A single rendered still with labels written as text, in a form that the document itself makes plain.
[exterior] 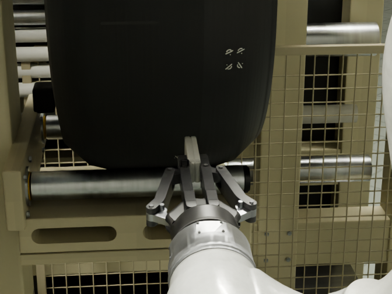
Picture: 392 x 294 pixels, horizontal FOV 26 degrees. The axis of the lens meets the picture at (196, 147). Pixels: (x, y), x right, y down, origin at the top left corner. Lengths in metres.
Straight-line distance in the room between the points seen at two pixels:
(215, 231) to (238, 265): 0.06
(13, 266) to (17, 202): 0.20
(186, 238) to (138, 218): 0.45
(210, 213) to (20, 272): 0.63
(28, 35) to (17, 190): 0.53
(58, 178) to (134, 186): 0.12
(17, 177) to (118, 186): 0.15
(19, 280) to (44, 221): 0.19
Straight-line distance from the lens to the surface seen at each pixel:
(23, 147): 1.36
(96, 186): 1.31
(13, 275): 1.47
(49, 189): 1.31
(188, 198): 0.97
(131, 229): 1.31
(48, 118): 1.58
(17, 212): 1.29
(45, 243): 1.33
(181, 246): 0.86
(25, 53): 1.74
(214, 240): 0.85
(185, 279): 0.80
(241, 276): 0.79
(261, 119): 1.25
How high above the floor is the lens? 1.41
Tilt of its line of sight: 20 degrees down
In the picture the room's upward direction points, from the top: straight up
